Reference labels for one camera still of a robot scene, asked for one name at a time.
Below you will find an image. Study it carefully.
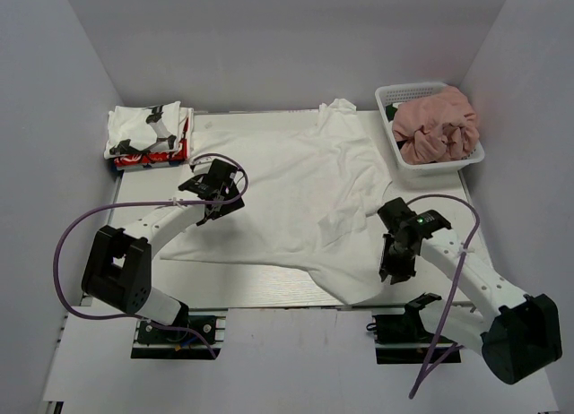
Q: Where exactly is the white plastic basket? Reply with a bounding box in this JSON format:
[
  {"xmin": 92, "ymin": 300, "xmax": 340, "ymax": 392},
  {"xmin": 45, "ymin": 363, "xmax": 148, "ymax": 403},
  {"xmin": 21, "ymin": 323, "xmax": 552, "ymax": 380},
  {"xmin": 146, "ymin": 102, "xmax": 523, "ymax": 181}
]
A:
[{"xmin": 375, "ymin": 82, "xmax": 485, "ymax": 177}]

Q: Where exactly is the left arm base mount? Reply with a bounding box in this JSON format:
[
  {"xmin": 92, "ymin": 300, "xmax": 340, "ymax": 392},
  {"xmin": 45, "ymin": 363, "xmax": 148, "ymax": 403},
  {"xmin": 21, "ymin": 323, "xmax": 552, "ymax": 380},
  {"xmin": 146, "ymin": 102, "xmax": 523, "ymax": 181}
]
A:
[{"xmin": 131, "ymin": 310, "xmax": 227, "ymax": 360}]

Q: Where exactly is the dark green t-shirt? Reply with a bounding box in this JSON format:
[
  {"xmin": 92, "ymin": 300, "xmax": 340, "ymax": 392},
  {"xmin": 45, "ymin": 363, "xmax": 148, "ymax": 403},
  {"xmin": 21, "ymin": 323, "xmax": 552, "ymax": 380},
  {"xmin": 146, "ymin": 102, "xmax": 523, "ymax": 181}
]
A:
[{"xmin": 385, "ymin": 102, "xmax": 404, "ymax": 150}]

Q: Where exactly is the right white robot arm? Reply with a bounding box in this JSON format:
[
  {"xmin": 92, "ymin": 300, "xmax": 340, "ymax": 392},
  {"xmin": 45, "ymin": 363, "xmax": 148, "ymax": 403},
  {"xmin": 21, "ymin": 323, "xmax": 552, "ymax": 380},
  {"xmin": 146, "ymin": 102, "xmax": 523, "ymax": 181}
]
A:
[{"xmin": 368, "ymin": 198, "xmax": 562, "ymax": 384}]

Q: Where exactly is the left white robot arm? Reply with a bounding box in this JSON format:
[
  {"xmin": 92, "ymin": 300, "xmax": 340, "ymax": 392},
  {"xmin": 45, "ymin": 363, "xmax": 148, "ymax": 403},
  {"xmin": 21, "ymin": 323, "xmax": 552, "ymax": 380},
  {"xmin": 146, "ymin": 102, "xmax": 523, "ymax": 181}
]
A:
[{"xmin": 82, "ymin": 156, "xmax": 248, "ymax": 341}]

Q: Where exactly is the folded white printed t-shirt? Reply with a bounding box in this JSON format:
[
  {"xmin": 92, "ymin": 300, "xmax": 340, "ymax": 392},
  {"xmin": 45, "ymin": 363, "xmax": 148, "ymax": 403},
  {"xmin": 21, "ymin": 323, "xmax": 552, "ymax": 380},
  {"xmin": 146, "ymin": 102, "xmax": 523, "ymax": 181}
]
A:
[{"xmin": 103, "ymin": 101, "xmax": 193, "ymax": 160}]

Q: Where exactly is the white cartoon print t-shirt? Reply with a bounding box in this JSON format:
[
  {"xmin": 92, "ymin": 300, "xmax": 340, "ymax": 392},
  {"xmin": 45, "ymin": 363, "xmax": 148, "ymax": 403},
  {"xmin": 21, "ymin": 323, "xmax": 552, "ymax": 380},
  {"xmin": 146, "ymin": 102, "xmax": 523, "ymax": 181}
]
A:
[{"xmin": 161, "ymin": 99, "xmax": 391, "ymax": 305}]

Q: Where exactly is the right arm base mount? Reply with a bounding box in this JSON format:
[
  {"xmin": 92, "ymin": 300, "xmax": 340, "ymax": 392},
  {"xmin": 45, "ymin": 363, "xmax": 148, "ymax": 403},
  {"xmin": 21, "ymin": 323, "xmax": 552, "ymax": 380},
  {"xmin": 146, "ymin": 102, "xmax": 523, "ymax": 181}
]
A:
[{"xmin": 366, "ymin": 293, "xmax": 441, "ymax": 365}]

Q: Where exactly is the pink t-shirt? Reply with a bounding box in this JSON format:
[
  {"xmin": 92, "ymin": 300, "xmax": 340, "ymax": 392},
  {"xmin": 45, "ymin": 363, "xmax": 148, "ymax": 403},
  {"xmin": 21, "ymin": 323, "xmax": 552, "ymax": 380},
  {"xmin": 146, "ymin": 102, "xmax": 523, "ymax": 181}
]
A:
[{"xmin": 392, "ymin": 86, "xmax": 480, "ymax": 165}]

